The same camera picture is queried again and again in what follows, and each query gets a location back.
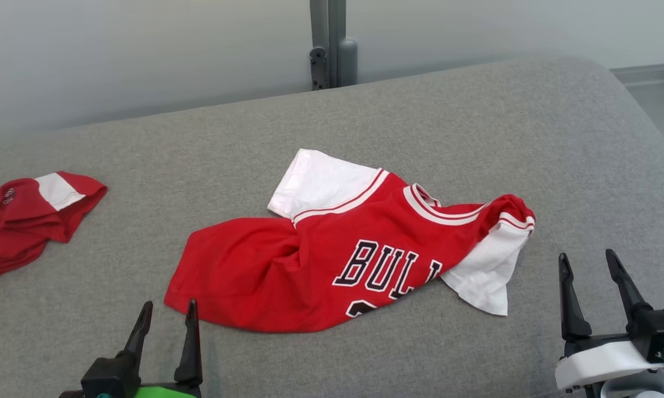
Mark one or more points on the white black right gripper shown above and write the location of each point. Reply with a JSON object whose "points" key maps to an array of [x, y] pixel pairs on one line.
{"points": [[602, 362]]}

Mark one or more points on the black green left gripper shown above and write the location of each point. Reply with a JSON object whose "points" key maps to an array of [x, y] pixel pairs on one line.
{"points": [[110, 378]]}

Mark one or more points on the red white Bulls jersey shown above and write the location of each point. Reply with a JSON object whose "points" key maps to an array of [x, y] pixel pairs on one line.
{"points": [[265, 271]]}

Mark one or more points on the red shorts with white stripe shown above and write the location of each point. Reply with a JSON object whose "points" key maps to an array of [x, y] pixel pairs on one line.
{"points": [[16, 226]]}

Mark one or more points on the grey fabric sofa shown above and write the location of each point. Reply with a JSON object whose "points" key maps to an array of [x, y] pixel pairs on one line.
{"points": [[365, 127]]}

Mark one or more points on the grey rounded hinge cylinder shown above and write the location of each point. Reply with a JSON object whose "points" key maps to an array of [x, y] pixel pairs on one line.
{"points": [[348, 61]]}

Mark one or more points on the grey wall baseboard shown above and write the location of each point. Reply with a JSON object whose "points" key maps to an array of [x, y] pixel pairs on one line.
{"points": [[649, 73]]}

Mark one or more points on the dark grey hinge bracket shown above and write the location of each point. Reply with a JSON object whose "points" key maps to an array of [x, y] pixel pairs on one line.
{"points": [[318, 69]]}

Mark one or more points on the grey metal door post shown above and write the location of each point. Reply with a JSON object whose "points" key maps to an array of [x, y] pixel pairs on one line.
{"points": [[327, 22]]}

